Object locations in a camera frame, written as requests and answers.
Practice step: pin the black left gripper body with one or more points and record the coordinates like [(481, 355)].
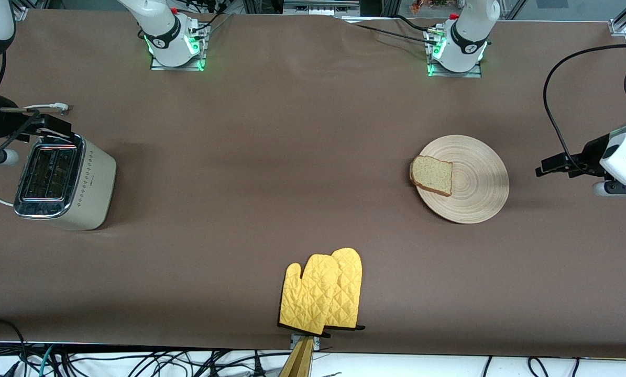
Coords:
[(591, 151)]

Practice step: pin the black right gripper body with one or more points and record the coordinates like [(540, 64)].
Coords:
[(10, 124)]

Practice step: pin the round wooden plate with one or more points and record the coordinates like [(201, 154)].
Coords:
[(475, 183)]

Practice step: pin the bread slice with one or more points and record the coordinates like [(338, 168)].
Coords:
[(432, 174)]

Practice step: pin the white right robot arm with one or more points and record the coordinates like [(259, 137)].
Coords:
[(168, 36)]

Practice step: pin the cream and chrome toaster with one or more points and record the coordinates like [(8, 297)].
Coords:
[(90, 183)]

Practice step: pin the yellow quilted oven mitt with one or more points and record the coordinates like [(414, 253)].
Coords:
[(349, 283), (307, 298)]

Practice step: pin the brown table cover sheet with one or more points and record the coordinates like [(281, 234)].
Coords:
[(292, 131)]

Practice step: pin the grey metal equipment box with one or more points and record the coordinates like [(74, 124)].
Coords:
[(318, 8)]

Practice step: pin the tan wooden beam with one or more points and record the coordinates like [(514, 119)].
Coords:
[(299, 361)]

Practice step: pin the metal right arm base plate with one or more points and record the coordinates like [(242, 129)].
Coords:
[(176, 67)]

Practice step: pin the small metal clamp bracket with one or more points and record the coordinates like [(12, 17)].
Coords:
[(317, 343)]

